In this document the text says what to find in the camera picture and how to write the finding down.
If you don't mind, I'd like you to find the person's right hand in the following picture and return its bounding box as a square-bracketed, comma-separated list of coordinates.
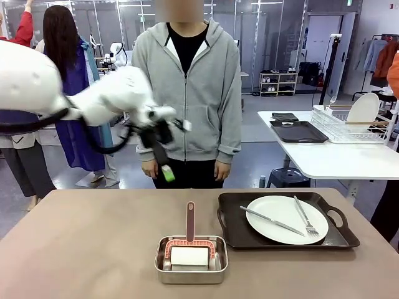
[141, 159, 157, 180]

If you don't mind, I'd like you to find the rectangular stainless steel tray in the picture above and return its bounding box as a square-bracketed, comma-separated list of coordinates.
[155, 235, 229, 285]

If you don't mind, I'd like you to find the red handled lint roller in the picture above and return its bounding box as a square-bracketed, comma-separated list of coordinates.
[165, 201, 217, 270]

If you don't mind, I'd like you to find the person red top denim apron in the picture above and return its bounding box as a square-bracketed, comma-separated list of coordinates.
[0, 0, 57, 213]

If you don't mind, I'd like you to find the hanging orange jacket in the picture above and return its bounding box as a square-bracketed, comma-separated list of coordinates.
[373, 40, 399, 80]

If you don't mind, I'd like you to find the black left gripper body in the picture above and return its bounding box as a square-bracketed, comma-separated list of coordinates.
[142, 120, 175, 164]

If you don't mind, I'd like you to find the dark brown serving tray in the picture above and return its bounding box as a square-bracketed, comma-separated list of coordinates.
[269, 120, 330, 145]
[217, 191, 361, 252]

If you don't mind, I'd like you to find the black bag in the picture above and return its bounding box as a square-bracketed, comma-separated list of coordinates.
[298, 61, 322, 87]

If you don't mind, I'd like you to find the white round plate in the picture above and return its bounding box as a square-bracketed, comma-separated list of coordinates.
[346, 92, 381, 124]
[245, 195, 330, 244]

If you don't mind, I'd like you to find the hanging gray jacket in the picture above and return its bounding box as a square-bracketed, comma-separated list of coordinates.
[354, 38, 388, 73]

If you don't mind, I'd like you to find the person's right forearm gray sleeve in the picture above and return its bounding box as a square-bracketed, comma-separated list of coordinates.
[136, 146, 156, 163]

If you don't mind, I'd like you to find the black clothes rack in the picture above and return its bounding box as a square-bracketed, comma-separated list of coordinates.
[352, 33, 399, 101]

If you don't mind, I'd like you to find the folded dark gray cloth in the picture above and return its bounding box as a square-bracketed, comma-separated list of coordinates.
[271, 112, 300, 123]

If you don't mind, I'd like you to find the long haired woman blue dress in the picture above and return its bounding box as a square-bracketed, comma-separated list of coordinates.
[42, 4, 120, 188]

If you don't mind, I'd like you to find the person's left hand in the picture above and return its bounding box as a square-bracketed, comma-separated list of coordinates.
[214, 161, 231, 182]

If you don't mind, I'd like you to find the white shoe rack with shoes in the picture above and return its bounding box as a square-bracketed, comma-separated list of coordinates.
[259, 71, 299, 98]

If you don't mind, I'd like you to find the silver fork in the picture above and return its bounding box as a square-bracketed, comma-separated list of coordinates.
[293, 195, 320, 238]

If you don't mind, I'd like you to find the person in gray hoodie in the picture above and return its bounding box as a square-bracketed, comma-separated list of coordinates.
[130, 17, 243, 189]

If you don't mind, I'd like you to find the white wire dish rack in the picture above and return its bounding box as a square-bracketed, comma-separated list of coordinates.
[310, 103, 395, 145]

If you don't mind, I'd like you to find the white side table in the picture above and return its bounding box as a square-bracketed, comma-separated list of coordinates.
[257, 110, 399, 189]

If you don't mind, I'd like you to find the gray door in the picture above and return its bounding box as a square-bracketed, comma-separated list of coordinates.
[304, 12, 357, 101]

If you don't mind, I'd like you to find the black tripod stand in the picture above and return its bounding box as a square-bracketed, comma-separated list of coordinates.
[318, 33, 343, 107]

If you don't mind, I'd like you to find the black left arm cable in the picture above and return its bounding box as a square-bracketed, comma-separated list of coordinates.
[0, 107, 132, 155]

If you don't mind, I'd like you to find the person in orange top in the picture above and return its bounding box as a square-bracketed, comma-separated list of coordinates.
[370, 51, 399, 244]

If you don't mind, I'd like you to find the person's left forearm gray sleeve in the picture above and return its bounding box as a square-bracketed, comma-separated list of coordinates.
[216, 105, 243, 164]

